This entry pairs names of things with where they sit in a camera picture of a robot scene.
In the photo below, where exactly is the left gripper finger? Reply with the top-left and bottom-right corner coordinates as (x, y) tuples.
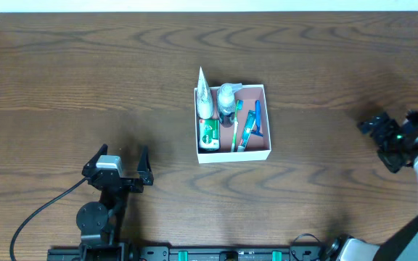
(82, 144), (108, 173)
(137, 146), (152, 178)

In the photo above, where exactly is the green soap bar package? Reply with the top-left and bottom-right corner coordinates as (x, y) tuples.
(198, 119), (220, 151)

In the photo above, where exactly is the white Pantene tube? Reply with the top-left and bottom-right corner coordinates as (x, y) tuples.
(196, 67), (213, 119)

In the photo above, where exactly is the blue pump soap bottle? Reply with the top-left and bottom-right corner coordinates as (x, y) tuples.
(217, 83), (242, 128)

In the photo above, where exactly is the blue disposable razor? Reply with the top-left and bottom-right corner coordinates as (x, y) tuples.
(251, 100), (263, 137)

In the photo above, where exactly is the green white toothbrush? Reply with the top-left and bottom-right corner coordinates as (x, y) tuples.
(231, 99), (244, 152)

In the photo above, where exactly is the Colgate toothpaste tube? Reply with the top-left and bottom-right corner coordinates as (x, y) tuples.
(237, 110), (256, 152)

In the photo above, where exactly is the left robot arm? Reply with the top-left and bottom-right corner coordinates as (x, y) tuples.
(76, 144), (154, 248)

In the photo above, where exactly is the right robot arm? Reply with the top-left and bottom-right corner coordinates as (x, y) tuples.
(320, 109), (418, 261)

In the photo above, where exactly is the white box pink interior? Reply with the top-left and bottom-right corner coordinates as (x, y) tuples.
(194, 84), (271, 164)

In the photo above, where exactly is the left black cable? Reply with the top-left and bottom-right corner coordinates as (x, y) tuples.
(9, 176), (89, 261)

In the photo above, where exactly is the black cable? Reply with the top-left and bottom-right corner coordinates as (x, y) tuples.
(288, 233), (328, 261)
(9, 176), (89, 261)

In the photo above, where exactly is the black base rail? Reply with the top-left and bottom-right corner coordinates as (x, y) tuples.
(46, 244), (322, 261)

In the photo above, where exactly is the right black cable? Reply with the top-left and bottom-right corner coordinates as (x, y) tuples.
(288, 233), (328, 261)

